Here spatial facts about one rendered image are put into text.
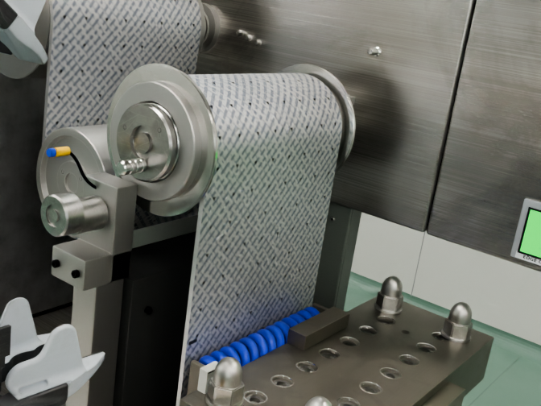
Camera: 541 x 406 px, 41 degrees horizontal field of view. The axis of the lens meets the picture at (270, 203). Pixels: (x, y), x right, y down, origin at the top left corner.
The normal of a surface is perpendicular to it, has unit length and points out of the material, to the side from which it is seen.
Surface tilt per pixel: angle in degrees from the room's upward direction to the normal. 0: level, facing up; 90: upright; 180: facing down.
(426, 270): 90
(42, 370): 90
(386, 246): 90
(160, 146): 90
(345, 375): 0
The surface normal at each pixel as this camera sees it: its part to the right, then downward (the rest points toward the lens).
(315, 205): 0.79, 0.28
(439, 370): 0.14, -0.95
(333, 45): -0.60, 0.15
